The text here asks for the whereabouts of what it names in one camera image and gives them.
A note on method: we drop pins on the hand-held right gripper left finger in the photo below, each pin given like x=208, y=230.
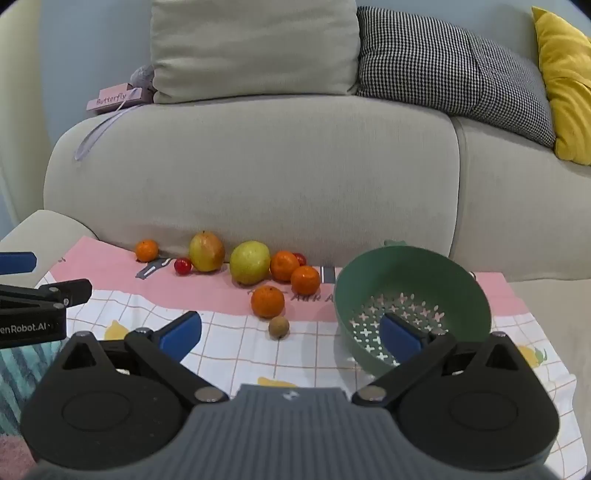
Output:
x=181, y=333

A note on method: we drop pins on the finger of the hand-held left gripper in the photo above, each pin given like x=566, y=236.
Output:
x=60, y=291
x=16, y=262

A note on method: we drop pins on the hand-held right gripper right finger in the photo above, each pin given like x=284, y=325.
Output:
x=400, y=339

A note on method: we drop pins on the green plastic colander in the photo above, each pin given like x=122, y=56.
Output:
x=415, y=272

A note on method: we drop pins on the red-yellow apple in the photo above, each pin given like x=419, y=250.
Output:
x=206, y=252

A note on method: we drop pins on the orange tangerine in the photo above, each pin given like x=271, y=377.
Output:
x=305, y=280
x=267, y=302
x=283, y=266
x=147, y=250

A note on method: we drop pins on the yellow-green apple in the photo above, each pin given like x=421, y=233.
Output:
x=250, y=263

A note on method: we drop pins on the pink checkered printed cloth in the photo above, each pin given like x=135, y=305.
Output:
x=231, y=337

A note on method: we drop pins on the teal striped cloth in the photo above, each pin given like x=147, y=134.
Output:
x=23, y=378

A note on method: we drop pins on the red cherry tomato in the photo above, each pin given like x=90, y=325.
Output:
x=301, y=257
x=183, y=266

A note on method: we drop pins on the small brown longan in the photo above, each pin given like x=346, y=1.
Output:
x=279, y=327

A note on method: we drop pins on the lilac ribbon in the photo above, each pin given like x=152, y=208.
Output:
x=94, y=134

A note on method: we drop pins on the pink gift box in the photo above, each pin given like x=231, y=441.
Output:
x=113, y=98

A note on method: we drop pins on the beige fabric sofa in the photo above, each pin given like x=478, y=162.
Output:
x=277, y=161

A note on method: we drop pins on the grey plush toy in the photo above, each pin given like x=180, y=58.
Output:
x=143, y=76

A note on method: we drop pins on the black-white houndstooth cushion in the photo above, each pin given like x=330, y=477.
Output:
x=438, y=69

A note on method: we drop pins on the beige cushion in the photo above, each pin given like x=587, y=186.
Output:
x=254, y=46

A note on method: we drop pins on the yellow cushion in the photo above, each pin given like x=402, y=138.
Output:
x=568, y=83

